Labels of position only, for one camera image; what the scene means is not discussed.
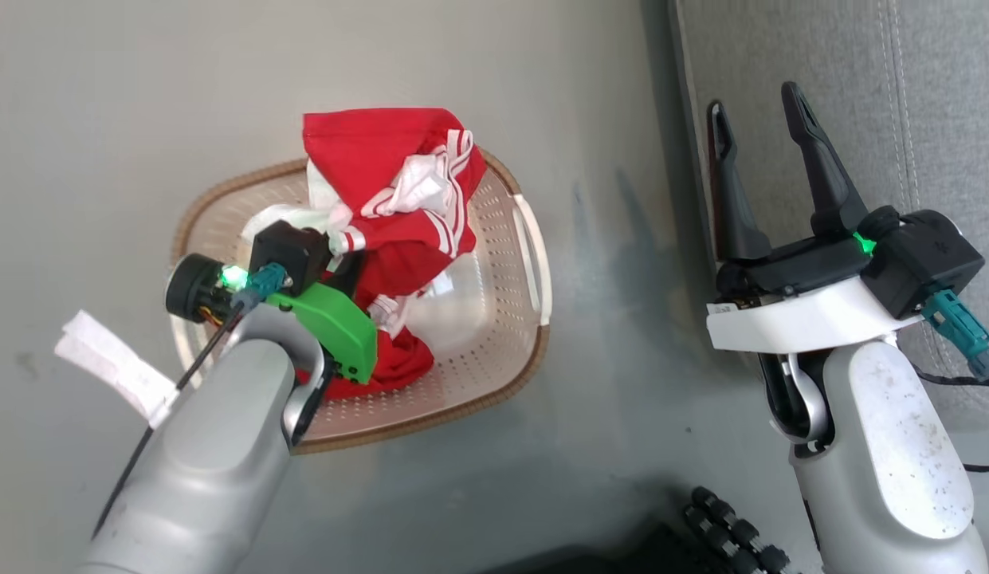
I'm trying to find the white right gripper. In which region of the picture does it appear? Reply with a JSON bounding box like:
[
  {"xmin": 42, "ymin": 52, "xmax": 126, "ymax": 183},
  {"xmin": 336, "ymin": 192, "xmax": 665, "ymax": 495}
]
[{"xmin": 707, "ymin": 81, "xmax": 925, "ymax": 354}]

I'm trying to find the grey fabric sofa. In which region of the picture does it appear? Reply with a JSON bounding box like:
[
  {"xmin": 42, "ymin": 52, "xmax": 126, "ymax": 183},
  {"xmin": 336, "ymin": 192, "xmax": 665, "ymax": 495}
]
[{"xmin": 669, "ymin": 0, "xmax": 989, "ymax": 435}]

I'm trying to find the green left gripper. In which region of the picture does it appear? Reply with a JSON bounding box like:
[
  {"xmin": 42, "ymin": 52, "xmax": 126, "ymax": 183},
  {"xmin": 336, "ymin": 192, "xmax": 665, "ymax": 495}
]
[{"xmin": 267, "ymin": 254, "xmax": 379, "ymax": 383}]

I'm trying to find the red and white garment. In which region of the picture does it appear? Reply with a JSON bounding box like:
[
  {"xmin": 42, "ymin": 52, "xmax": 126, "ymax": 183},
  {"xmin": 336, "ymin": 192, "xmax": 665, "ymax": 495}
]
[{"xmin": 243, "ymin": 107, "xmax": 489, "ymax": 401}]

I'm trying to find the cream perforated laundry basket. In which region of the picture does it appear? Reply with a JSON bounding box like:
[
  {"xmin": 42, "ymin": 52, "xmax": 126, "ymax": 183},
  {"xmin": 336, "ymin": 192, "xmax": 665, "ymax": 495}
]
[{"xmin": 169, "ymin": 147, "xmax": 553, "ymax": 455}]

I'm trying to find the white fabric strap tag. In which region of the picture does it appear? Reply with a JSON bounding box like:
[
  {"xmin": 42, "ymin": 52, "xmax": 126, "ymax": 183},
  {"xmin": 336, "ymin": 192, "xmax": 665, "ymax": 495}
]
[{"xmin": 54, "ymin": 309, "xmax": 180, "ymax": 430}]

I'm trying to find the black cable with teal plug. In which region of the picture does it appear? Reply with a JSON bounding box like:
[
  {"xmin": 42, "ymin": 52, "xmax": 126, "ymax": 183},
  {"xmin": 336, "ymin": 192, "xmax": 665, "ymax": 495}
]
[
  {"xmin": 92, "ymin": 263, "xmax": 289, "ymax": 539},
  {"xmin": 912, "ymin": 289, "xmax": 989, "ymax": 473}
]

